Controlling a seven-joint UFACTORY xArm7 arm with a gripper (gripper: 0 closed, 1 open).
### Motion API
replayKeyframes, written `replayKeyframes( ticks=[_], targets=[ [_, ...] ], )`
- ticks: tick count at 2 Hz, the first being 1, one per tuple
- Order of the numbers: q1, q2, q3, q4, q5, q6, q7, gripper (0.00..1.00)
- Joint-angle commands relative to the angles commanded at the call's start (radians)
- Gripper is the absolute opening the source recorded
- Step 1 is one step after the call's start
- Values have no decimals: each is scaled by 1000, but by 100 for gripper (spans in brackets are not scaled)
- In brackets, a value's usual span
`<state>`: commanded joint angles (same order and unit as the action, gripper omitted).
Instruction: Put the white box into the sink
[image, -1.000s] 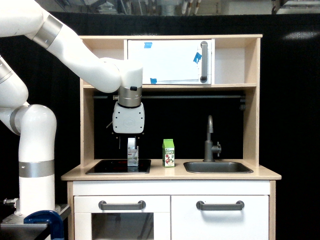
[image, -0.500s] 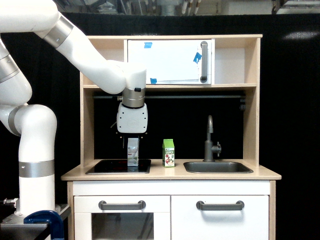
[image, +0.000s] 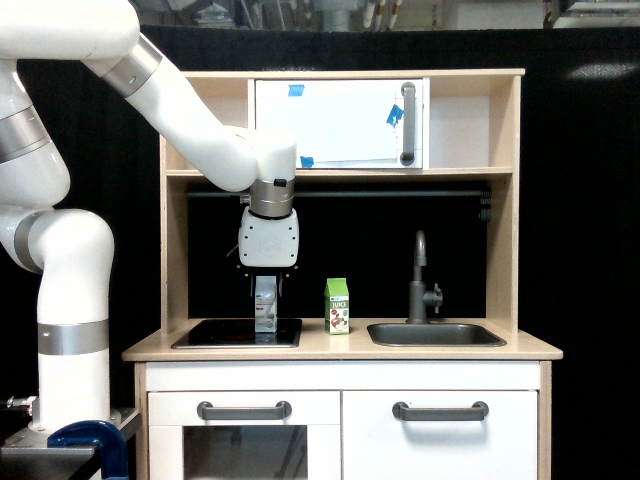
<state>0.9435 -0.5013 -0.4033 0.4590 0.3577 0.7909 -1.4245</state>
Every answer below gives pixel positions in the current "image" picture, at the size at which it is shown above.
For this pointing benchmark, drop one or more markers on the white microwave door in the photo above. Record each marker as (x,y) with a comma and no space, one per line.
(343,124)

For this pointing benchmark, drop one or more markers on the white milk carton box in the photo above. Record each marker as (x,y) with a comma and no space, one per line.
(265,304)

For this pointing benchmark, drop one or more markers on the grey cabinet door handle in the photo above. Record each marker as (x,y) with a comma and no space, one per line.
(477,412)

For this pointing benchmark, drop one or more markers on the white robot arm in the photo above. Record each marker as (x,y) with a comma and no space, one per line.
(62,233)

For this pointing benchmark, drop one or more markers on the white cabinet door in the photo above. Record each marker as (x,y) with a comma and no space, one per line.
(378,446)

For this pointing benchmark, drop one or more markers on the wooden toy kitchen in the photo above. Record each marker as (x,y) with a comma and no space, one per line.
(403,299)

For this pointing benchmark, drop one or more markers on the blue clamp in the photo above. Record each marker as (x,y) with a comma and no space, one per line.
(101,434)

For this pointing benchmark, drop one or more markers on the grey sink basin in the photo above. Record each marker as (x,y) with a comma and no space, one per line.
(433,335)

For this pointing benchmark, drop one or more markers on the green juice carton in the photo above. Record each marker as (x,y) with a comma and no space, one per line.
(337,310)

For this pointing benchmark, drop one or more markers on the white oven door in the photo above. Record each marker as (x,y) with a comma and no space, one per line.
(306,445)

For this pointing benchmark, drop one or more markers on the grey faucet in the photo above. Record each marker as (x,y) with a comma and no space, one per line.
(419,296)

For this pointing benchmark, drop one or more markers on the grey microwave handle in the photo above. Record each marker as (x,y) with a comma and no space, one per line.
(407,156)

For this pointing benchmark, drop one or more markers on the black stovetop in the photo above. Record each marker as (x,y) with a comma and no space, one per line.
(239,333)

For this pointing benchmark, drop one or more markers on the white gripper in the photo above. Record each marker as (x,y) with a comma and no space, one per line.
(268,243)

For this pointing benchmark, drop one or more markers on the grey oven door handle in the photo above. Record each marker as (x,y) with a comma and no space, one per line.
(207,411)

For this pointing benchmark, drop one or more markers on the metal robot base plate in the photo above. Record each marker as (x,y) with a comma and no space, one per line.
(34,442)

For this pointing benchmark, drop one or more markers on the dark hanging rail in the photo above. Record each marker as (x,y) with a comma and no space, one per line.
(394,193)

